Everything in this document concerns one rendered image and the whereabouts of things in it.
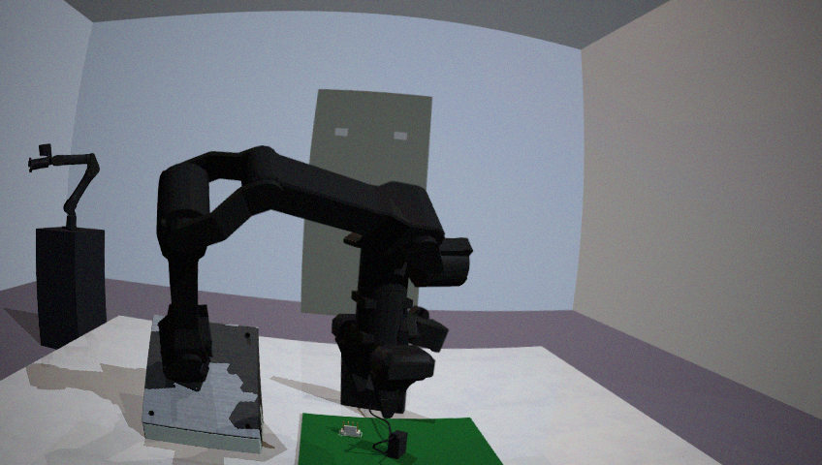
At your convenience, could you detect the green circuit board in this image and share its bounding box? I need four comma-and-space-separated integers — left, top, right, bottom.
299, 413, 503, 465

